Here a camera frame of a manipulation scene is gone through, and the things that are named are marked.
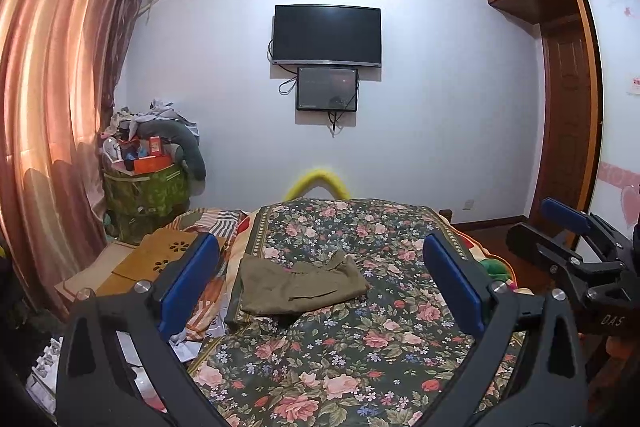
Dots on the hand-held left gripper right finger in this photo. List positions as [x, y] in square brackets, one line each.
[452, 282]

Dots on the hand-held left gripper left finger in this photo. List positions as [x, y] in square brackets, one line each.
[192, 277]

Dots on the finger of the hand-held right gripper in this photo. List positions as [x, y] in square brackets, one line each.
[565, 213]
[535, 241]

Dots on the olive green pants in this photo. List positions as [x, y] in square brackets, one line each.
[300, 287]

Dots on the wooden lap desk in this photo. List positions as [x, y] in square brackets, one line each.
[170, 257]

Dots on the striped cloth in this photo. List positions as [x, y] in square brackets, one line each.
[210, 224]

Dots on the green cloth covered box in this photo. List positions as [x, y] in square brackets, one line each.
[145, 197]

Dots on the white wardrobe sliding door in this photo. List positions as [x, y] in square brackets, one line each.
[615, 132]

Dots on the orange box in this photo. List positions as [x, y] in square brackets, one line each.
[150, 163]

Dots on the floral printed blanket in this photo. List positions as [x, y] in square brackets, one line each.
[350, 357]

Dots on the grey plush pillow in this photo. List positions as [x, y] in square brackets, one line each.
[187, 147]

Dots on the pile of clothes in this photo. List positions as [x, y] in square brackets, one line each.
[150, 114]

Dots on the pink striped curtain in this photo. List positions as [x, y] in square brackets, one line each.
[55, 107]

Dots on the white wall socket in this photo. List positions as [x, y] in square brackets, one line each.
[468, 204]

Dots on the yellow curved bed rail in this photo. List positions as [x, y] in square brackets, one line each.
[320, 174]

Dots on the small black wall monitor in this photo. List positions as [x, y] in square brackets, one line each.
[327, 88]

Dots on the large black wall television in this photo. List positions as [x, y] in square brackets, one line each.
[327, 34]

